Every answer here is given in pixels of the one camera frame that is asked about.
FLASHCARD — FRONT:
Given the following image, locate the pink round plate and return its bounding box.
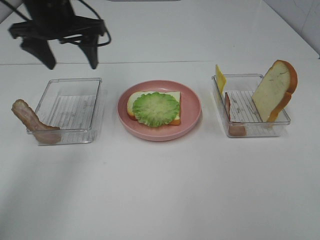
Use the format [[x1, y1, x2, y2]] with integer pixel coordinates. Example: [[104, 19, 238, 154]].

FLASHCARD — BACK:
[[117, 80, 202, 142]]

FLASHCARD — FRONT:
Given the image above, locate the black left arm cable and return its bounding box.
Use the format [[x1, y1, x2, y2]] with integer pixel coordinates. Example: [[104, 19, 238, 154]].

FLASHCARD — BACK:
[[0, 0, 112, 48]]

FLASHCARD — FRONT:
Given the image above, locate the bread slice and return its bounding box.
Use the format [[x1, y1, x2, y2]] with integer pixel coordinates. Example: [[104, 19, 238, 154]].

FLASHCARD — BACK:
[[126, 90, 182, 126], [252, 60, 298, 122]]

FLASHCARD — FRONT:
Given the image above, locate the green lettuce leaf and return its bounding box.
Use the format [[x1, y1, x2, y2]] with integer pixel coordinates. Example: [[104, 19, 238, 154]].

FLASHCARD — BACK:
[[132, 91, 181, 128]]

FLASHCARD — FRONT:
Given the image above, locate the clear right plastic container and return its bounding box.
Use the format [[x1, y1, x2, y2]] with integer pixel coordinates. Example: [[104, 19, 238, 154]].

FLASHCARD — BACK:
[[211, 73, 291, 138]]

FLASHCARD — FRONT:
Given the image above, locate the yellow cheese slice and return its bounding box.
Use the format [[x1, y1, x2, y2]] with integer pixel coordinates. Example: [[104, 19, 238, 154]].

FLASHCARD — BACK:
[[215, 64, 227, 95]]

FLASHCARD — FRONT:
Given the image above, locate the clear plastic container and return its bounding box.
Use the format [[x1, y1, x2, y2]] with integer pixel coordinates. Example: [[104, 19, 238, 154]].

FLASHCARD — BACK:
[[26, 78, 105, 145], [211, 73, 291, 138]]

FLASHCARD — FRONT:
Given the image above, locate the bacon strip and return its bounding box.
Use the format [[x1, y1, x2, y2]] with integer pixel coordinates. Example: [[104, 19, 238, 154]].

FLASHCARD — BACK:
[[224, 92, 247, 137], [11, 99, 61, 144]]

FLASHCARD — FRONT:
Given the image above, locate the clear left plastic container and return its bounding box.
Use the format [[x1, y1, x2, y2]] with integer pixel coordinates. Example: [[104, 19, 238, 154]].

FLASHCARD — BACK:
[[26, 78, 105, 145]]

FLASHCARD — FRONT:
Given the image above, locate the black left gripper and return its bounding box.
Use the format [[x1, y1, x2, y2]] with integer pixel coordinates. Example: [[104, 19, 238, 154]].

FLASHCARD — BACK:
[[8, 0, 105, 70]]

